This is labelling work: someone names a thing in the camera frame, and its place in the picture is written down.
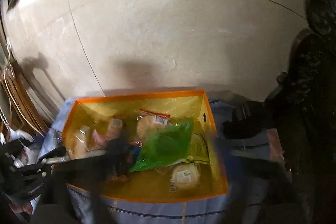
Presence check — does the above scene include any light blue checked cloth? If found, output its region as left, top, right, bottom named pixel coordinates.
left=40, top=98, right=269, bottom=223

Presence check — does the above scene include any round bread packet white label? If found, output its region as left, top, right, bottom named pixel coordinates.
left=170, top=163, right=201, bottom=192

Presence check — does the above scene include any white plastic bag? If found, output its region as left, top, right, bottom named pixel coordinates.
left=1, top=129, right=40, bottom=168

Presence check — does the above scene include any orange cardboard box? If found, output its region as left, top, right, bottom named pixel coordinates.
left=62, top=90, right=228, bottom=203

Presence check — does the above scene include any green snack bag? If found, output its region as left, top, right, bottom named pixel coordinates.
left=130, top=118, right=194, bottom=172

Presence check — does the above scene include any carved wooden chair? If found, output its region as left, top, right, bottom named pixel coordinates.
left=1, top=61, right=49, bottom=136

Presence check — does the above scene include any yellow printed snack packet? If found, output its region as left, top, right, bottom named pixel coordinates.
left=186, top=134, right=210, bottom=164

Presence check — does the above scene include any bun packet red stripe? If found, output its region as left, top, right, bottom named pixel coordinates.
left=135, top=109, right=170, bottom=144

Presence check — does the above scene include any pink tablecloth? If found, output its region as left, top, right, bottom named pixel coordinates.
left=267, top=128, right=292, bottom=182

